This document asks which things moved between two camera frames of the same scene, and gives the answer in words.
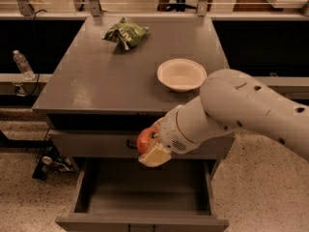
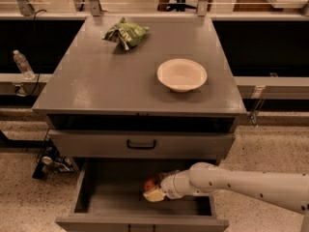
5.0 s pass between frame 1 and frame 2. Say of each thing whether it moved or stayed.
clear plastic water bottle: stayed
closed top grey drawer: stayed
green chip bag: stayed
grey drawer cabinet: stayed
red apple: moved
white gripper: moved
